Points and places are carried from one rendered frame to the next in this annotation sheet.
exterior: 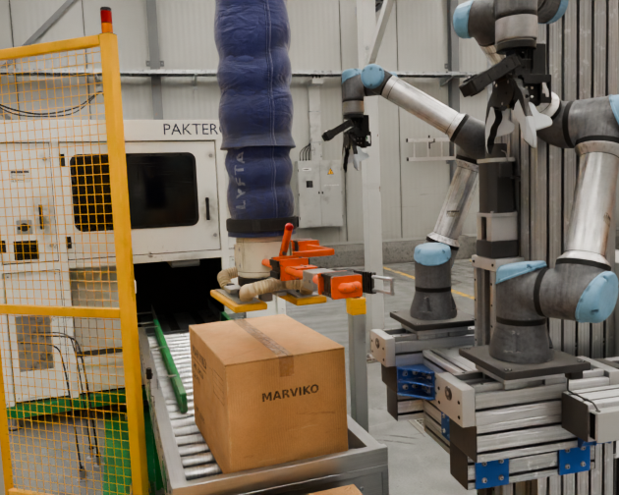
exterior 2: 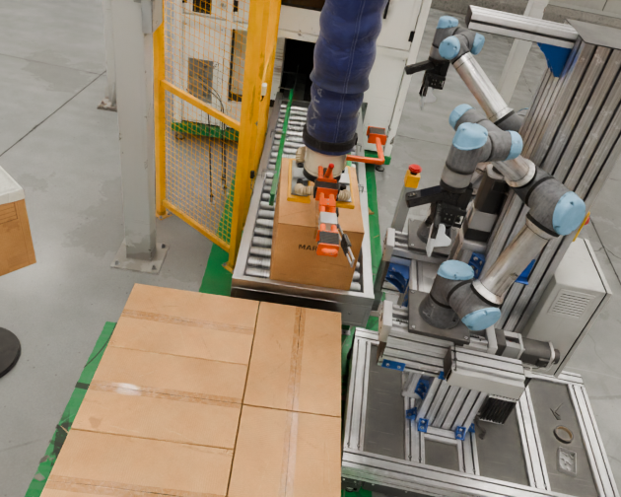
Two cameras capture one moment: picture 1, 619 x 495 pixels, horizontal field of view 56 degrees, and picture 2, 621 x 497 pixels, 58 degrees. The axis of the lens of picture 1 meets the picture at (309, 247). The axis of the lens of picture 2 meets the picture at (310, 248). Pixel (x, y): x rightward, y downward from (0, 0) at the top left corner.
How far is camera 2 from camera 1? 1.06 m
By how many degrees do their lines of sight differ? 34
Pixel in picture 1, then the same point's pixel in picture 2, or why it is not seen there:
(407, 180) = not seen: outside the picture
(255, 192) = (323, 121)
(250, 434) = (286, 263)
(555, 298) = (455, 305)
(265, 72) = (351, 35)
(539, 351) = (442, 322)
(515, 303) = (439, 291)
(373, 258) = (509, 78)
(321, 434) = (333, 276)
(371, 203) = not seen: hidden behind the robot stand
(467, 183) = not seen: hidden behind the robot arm
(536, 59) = (462, 197)
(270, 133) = (345, 82)
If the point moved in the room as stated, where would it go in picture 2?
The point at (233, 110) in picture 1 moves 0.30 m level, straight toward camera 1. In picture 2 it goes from (320, 56) to (300, 84)
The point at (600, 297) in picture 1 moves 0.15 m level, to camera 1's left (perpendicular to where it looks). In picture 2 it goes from (476, 321) to (431, 305)
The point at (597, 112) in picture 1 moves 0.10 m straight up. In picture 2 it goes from (547, 204) to (561, 175)
